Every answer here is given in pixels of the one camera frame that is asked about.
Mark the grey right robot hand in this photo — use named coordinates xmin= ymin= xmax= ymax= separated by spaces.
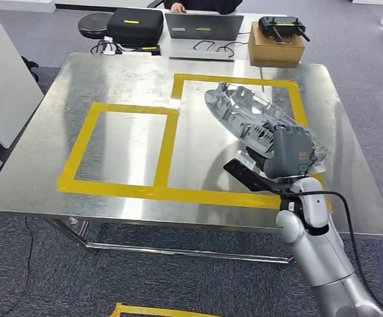
xmin=264 ymin=123 xmax=313 ymax=180

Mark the grey wheel hubcap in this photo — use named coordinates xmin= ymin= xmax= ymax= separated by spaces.
xmin=205 ymin=81 xmax=330 ymax=176

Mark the stainless steel workbench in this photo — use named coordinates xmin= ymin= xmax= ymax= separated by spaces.
xmin=0 ymin=52 xmax=383 ymax=265

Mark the grey laptop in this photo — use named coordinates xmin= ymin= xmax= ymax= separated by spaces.
xmin=164 ymin=12 xmax=244 ymax=42

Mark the person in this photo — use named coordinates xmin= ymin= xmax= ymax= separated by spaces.
xmin=163 ymin=0 xmax=243 ymax=15

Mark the white office table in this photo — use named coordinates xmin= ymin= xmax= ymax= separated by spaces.
xmin=112 ymin=9 xmax=265 ymax=62

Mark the black carrying case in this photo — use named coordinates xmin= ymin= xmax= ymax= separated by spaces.
xmin=107 ymin=7 xmax=165 ymax=47

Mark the black flat device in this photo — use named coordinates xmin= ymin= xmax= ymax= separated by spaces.
xmin=122 ymin=44 xmax=162 ymax=57

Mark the brown cardboard box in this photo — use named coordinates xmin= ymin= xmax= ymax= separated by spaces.
xmin=247 ymin=22 xmax=306 ymax=68

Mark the black round stool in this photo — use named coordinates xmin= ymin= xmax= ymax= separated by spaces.
xmin=77 ymin=12 xmax=113 ymax=40

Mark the black chair base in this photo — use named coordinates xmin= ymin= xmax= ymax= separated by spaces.
xmin=21 ymin=55 xmax=39 ymax=83

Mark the white desk with side panel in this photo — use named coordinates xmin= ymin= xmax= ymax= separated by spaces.
xmin=0 ymin=3 xmax=45 ymax=172

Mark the black looped cable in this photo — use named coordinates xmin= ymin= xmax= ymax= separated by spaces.
xmin=216 ymin=41 xmax=248 ymax=59
xmin=193 ymin=40 xmax=216 ymax=52

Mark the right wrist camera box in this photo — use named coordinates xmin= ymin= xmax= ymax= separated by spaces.
xmin=224 ymin=151 xmax=281 ymax=194

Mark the black coiled cable bundle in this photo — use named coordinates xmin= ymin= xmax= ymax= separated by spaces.
xmin=90 ymin=38 xmax=122 ymax=56

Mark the black floor cable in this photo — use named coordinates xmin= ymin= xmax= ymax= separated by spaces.
xmin=0 ymin=217 xmax=35 ymax=317

